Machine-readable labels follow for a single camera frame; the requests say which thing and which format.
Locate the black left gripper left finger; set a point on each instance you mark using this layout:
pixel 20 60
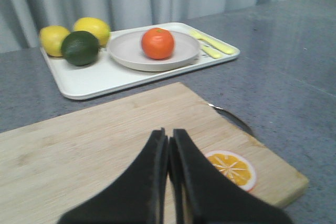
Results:
pixel 136 196

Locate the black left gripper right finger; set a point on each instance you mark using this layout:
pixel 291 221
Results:
pixel 203 195

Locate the beige round plate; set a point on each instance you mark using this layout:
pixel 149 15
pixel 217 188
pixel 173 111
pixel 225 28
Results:
pixel 127 50

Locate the white bear-print tray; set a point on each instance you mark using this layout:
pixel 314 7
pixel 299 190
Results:
pixel 107 76

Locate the orange slice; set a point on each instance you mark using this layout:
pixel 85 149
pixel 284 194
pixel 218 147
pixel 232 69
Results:
pixel 234 167

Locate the wooden cutting board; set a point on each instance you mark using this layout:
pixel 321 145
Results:
pixel 50 166

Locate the yellow-green plastic knife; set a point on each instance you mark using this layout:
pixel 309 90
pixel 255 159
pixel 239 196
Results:
pixel 211 52

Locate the yellow-green plastic fork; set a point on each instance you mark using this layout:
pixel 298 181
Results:
pixel 225 48

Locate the dark green lime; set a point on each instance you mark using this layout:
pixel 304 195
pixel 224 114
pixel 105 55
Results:
pixel 80 48

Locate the right yellow lemon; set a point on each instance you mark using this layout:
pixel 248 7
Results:
pixel 100 29

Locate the yellow lemon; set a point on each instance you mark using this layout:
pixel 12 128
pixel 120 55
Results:
pixel 100 29
pixel 51 38

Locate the left yellow lemon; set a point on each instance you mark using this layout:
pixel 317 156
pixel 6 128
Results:
pixel 51 38

